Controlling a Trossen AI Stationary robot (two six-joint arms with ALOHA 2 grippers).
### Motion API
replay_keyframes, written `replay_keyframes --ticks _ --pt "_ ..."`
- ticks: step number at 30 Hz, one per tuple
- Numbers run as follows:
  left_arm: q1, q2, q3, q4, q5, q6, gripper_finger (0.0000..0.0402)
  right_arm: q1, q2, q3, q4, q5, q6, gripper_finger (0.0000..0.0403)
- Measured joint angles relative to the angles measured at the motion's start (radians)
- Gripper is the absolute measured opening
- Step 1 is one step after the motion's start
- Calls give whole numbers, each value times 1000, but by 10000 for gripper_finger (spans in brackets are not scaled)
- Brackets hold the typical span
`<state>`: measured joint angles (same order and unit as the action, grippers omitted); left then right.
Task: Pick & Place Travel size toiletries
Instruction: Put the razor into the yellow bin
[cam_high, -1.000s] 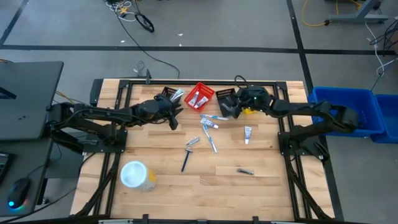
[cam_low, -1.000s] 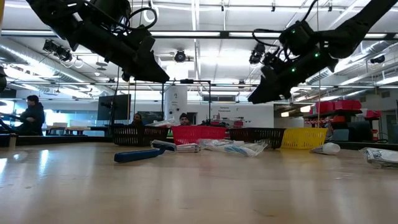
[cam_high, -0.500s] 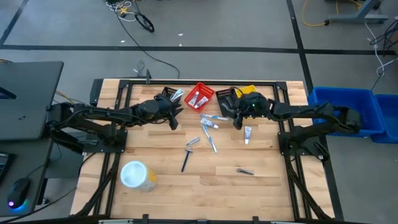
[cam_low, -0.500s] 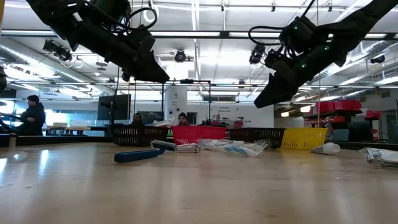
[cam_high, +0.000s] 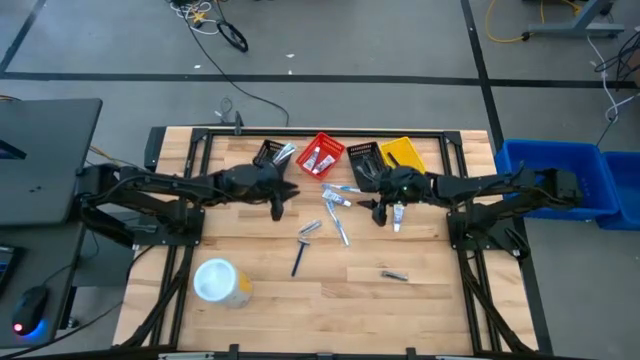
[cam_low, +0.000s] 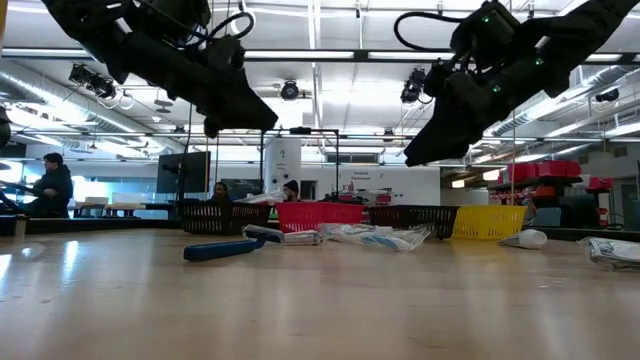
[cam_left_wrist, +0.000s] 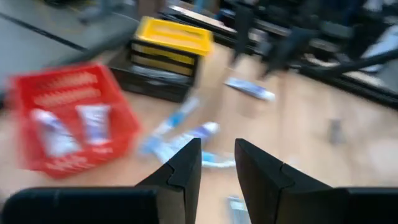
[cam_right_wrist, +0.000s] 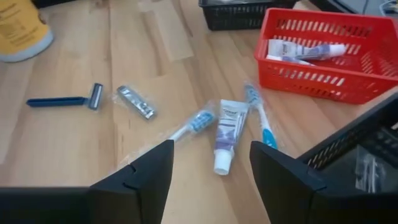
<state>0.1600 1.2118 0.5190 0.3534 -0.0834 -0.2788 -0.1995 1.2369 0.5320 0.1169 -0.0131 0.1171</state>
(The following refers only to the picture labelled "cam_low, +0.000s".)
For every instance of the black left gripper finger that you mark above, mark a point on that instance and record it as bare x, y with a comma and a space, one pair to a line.
247, 102
237, 121

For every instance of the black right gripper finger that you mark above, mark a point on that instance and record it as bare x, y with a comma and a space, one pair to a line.
445, 152
437, 132

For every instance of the clear toothbrush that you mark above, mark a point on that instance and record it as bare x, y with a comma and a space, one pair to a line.
260, 198
350, 230

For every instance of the blue toothbrush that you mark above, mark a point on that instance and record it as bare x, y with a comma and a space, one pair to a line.
395, 241

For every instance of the white toothpaste tube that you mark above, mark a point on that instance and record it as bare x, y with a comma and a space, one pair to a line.
527, 238

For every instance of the dark razor packet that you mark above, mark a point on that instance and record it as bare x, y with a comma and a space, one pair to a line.
612, 252

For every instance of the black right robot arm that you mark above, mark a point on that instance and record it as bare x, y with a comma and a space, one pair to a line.
575, 30

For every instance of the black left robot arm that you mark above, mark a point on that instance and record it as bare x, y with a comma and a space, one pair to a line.
90, 20

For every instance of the black ceiling spotlight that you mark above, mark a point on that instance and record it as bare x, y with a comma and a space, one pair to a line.
412, 87

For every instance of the white pillar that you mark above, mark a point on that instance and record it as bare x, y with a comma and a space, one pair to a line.
282, 165

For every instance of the black plastic basket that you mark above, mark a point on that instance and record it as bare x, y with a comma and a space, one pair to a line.
210, 217
410, 216

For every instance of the person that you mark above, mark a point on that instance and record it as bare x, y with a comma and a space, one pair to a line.
291, 191
220, 192
52, 190

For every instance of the black screen on stand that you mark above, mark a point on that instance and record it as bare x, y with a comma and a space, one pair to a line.
182, 172

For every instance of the yellow plastic basket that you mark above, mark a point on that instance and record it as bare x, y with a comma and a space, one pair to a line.
487, 222

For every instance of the black ceiling spotlights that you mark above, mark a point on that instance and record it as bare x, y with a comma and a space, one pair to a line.
95, 82

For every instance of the shelf rack with small bins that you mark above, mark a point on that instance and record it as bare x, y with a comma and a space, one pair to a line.
545, 172

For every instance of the red plastic basket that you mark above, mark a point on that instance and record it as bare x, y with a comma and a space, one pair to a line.
320, 215

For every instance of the distant wooden table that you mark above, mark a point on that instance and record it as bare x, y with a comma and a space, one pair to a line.
120, 206

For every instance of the black ceiling camera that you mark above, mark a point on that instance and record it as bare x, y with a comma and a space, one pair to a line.
606, 95
289, 90

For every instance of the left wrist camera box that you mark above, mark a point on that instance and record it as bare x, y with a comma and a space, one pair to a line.
185, 12

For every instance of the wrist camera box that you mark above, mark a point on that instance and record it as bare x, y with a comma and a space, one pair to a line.
487, 30
185, 12

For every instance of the black metal frame stand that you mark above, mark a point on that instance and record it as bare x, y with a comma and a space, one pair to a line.
299, 130

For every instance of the silver ventilation duct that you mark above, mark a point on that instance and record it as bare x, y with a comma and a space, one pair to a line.
540, 112

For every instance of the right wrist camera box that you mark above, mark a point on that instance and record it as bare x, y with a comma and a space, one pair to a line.
487, 30

